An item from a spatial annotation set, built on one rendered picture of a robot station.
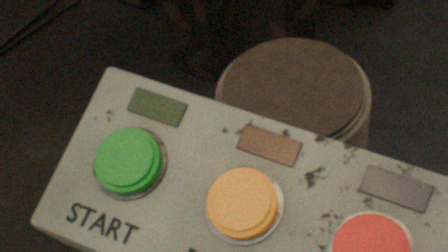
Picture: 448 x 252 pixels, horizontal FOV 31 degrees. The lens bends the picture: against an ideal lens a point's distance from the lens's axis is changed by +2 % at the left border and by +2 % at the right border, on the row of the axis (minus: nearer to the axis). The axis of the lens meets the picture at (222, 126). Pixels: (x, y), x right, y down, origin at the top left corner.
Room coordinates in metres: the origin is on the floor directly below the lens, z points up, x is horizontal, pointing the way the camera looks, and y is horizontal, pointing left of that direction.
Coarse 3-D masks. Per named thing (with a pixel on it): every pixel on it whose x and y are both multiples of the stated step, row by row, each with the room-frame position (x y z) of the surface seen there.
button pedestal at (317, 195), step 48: (96, 96) 0.34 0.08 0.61; (192, 96) 0.33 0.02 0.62; (96, 144) 0.31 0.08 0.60; (192, 144) 0.30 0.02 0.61; (336, 144) 0.28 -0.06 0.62; (48, 192) 0.29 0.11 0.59; (96, 192) 0.28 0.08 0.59; (144, 192) 0.27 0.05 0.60; (192, 192) 0.27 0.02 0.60; (288, 192) 0.26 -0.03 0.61; (336, 192) 0.25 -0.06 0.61; (432, 192) 0.24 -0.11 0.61; (96, 240) 0.26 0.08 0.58; (144, 240) 0.25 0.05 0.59; (192, 240) 0.24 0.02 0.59; (240, 240) 0.24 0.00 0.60; (288, 240) 0.23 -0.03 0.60; (432, 240) 0.22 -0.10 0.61
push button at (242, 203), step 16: (224, 176) 0.27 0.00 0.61; (240, 176) 0.27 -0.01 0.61; (256, 176) 0.26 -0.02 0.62; (224, 192) 0.26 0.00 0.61; (240, 192) 0.26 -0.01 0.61; (256, 192) 0.25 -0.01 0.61; (272, 192) 0.25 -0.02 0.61; (208, 208) 0.25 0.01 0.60; (224, 208) 0.25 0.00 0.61; (240, 208) 0.25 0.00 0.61; (256, 208) 0.25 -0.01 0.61; (272, 208) 0.25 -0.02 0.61; (224, 224) 0.24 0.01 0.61; (240, 224) 0.24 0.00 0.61; (256, 224) 0.24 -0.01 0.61
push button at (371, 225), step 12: (360, 216) 0.23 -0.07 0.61; (372, 216) 0.23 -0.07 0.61; (384, 216) 0.23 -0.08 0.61; (348, 228) 0.23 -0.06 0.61; (360, 228) 0.22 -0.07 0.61; (372, 228) 0.22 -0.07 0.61; (384, 228) 0.22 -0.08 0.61; (396, 228) 0.22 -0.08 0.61; (336, 240) 0.22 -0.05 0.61; (348, 240) 0.22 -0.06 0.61; (360, 240) 0.22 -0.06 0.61; (372, 240) 0.22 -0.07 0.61; (384, 240) 0.22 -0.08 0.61; (396, 240) 0.22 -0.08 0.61; (408, 240) 0.22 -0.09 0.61
